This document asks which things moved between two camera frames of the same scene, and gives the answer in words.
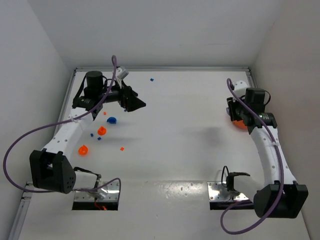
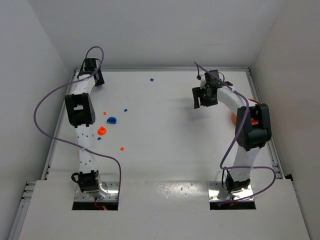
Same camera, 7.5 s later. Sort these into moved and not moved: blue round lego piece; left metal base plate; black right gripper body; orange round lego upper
Moved: black right gripper body
Not moved: left metal base plate; blue round lego piece; orange round lego upper
